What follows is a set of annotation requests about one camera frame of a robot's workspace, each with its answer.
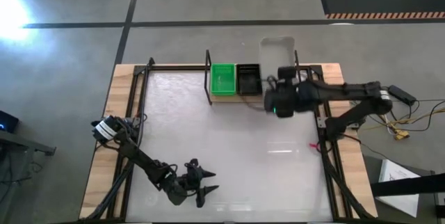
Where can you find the white paper booklet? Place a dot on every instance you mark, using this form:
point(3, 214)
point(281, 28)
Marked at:
point(396, 173)

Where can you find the small red clip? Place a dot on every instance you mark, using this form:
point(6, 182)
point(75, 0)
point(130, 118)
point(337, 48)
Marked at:
point(313, 145)

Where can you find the black plastic basket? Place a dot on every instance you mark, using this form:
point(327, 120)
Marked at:
point(249, 79)

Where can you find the wooden shelf with black frame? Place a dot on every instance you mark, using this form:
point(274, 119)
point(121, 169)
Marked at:
point(226, 98)

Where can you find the black aluminium table frame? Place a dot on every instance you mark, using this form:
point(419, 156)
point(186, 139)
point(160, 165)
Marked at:
point(174, 67)

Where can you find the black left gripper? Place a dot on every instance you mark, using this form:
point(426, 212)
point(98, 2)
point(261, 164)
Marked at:
point(191, 182)

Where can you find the yellow connector plug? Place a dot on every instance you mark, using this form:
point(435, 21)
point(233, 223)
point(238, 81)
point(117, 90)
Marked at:
point(401, 134)

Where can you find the white plastic basket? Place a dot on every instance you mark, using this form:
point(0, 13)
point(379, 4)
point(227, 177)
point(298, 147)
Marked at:
point(276, 51)

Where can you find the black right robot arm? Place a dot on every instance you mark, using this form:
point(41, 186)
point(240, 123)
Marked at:
point(347, 90)

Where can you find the grey metal stand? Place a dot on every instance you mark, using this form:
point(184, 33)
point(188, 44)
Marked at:
point(21, 145)

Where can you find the dark grey cart top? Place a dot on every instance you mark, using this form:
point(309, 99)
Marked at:
point(372, 168)

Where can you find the green plastic basket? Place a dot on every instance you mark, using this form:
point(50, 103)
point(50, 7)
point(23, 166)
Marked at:
point(223, 79)

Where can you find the black device with blue light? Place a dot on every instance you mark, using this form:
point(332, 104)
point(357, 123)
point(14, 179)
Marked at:
point(7, 121)

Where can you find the black power adapter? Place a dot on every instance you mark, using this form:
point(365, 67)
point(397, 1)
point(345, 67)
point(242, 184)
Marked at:
point(401, 94)

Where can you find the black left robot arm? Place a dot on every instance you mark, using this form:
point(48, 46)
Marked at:
point(139, 154)

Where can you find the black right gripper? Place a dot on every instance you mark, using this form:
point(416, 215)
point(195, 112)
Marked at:
point(281, 98)

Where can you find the grey metal bracket plate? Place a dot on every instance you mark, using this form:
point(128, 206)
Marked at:
point(320, 122)

